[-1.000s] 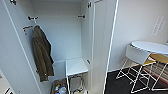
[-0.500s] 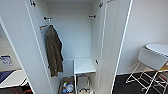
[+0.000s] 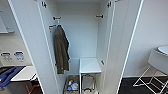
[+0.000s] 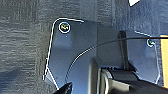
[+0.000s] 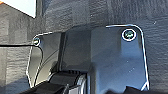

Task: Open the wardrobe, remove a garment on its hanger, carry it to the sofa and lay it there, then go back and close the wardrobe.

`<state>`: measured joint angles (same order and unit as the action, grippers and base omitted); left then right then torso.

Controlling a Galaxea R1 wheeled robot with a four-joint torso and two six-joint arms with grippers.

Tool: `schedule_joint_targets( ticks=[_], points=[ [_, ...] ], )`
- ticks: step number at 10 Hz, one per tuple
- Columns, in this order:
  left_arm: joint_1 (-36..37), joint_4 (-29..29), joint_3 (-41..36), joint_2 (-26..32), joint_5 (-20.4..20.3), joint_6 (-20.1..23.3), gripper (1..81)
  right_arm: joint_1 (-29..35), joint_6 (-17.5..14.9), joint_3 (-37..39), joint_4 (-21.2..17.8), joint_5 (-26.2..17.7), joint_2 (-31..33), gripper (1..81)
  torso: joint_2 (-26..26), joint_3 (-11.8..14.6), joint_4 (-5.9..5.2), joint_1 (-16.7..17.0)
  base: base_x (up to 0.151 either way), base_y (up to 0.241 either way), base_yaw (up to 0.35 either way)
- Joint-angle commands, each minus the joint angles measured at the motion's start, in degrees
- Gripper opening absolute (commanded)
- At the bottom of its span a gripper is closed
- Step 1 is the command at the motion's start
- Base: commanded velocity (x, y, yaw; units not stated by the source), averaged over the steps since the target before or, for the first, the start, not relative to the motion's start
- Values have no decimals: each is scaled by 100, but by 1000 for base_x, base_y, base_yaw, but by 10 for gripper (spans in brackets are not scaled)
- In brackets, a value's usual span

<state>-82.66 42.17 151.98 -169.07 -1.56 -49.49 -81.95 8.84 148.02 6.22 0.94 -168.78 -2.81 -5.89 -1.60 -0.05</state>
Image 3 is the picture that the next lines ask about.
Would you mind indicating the brown jacket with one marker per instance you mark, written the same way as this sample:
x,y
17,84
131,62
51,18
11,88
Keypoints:
x,y
61,50

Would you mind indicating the black wall hook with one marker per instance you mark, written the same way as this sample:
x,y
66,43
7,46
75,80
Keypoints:
x,y
56,18
100,16

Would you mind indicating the white wall sign dark icon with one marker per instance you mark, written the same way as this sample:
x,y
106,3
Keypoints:
x,y
6,56

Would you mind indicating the white hanger with jacket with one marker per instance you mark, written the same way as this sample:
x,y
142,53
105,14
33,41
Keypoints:
x,y
58,23

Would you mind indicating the white wall sign blue icon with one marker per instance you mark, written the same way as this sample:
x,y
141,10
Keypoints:
x,y
19,56

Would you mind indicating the grey mesh bag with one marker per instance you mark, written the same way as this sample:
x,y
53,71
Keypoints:
x,y
88,84

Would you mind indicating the white wardrobe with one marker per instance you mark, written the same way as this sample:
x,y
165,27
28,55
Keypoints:
x,y
81,36

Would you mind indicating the black stand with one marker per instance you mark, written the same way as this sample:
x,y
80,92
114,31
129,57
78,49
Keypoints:
x,y
3,69

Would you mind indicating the orange white warning label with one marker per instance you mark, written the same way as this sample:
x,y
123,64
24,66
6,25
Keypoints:
x,y
52,26

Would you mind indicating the white inner shelf unit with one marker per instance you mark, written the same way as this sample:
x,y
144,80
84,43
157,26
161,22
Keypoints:
x,y
90,66

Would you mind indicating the white wardrobe door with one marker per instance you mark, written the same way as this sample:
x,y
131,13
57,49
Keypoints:
x,y
33,43
123,43

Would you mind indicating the white plastic bottle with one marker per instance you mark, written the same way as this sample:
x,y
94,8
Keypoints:
x,y
74,87

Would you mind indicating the white chair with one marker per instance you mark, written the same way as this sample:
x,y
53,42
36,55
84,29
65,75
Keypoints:
x,y
156,63

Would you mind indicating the white wall box green print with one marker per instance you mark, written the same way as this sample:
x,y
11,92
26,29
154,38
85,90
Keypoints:
x,y
4,23

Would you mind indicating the brown wicker basket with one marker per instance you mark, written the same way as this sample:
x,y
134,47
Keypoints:
x,y
67,83

